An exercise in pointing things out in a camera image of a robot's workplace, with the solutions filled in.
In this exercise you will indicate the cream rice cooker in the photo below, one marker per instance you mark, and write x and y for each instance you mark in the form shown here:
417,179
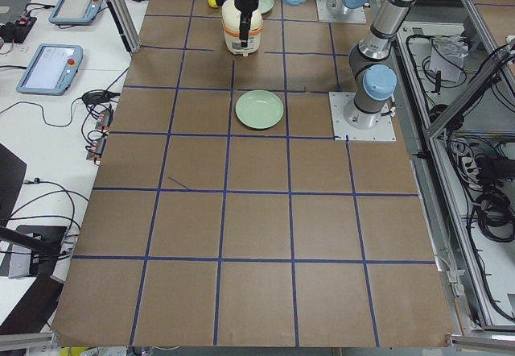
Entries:
231,26

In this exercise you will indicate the green plate far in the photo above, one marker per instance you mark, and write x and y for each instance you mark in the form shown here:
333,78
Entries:
265,6

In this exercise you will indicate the green plate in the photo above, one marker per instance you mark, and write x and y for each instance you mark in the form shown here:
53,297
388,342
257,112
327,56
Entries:
265,6
259,109

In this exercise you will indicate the green plate near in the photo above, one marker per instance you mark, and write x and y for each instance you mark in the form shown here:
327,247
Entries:
259,109

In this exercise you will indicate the teach pendant upper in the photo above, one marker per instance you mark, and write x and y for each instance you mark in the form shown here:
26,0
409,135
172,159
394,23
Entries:
75,12

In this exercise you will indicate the teach pendant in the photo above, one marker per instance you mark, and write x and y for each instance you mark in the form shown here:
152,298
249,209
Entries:
75,12
51,70

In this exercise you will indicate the teach pendant lower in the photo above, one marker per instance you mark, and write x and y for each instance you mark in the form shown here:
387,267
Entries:
51,70

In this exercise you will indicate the crumpled white paper bag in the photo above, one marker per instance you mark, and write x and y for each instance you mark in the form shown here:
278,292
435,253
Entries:
447,57

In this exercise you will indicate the brown paper mat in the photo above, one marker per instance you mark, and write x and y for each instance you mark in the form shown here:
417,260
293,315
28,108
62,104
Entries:
201,231

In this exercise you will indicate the black laptop corner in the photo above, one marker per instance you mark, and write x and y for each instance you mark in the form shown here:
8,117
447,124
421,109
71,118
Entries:
12,174

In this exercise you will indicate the aluminium frame post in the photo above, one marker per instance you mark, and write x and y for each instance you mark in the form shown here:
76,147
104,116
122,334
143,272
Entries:
125,25

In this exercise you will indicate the black tripod base plate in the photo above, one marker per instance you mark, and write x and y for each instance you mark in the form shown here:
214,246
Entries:
32,250

